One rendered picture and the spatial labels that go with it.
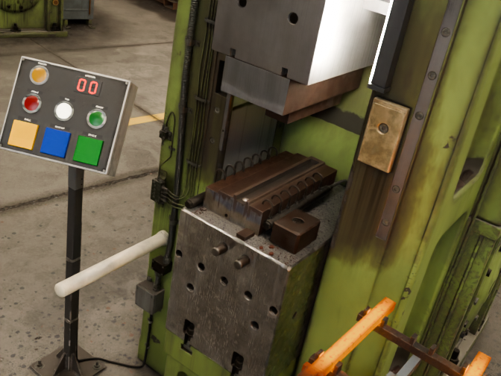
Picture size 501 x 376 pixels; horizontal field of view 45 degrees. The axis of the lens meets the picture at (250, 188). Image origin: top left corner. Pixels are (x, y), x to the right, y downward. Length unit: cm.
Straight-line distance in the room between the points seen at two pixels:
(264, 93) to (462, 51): 47
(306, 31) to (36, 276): 193
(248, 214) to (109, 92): 54
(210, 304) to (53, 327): 104
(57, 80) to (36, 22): 455
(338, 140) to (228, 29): 62
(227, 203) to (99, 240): 159
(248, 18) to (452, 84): 51
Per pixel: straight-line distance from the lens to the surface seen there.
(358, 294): 175
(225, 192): 170
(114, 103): 180
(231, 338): 182
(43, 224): 332
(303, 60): 146
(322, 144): 204
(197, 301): 184
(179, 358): 203
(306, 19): 144
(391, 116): 151
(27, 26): 640
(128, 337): 265
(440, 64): 147
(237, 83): 158
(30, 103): 189
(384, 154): 154
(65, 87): 186
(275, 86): 151
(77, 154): 181
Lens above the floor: 180
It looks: 28 degrees down
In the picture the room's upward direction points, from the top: 11 degrees clockwise
